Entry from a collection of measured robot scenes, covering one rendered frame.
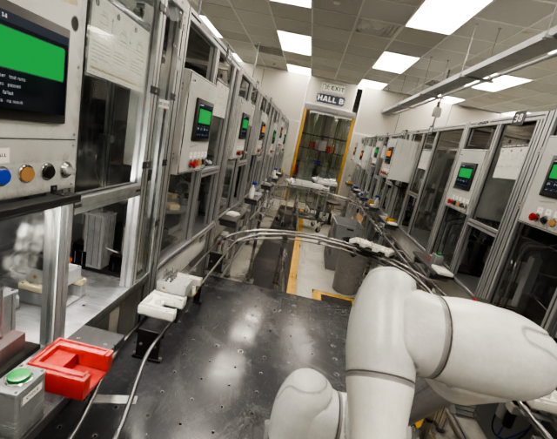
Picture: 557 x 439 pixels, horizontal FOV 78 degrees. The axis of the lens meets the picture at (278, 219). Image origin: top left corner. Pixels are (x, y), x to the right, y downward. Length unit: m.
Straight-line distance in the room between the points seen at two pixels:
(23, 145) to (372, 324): 0.75
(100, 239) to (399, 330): 1.28
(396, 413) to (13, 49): 0.85
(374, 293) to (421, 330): 0.08
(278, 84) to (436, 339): 9.07
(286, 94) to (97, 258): 8.21
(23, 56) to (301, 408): 1.02
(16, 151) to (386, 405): 0.80
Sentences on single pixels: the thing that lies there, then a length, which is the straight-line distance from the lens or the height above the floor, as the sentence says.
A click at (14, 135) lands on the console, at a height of 1.50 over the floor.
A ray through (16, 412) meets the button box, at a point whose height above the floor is 0.98.
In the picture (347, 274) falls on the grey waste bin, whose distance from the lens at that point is 4.08.
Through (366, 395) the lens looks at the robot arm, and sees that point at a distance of 0.54.
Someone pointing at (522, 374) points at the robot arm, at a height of 1.35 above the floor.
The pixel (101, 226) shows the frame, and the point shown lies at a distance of 1.56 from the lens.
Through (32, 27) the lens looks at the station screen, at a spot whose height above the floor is 1.70.
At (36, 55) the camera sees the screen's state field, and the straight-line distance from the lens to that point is 0.86.
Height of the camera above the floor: 1.60
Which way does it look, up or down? 13 degrees down
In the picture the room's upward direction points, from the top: 12 degrees clockwise
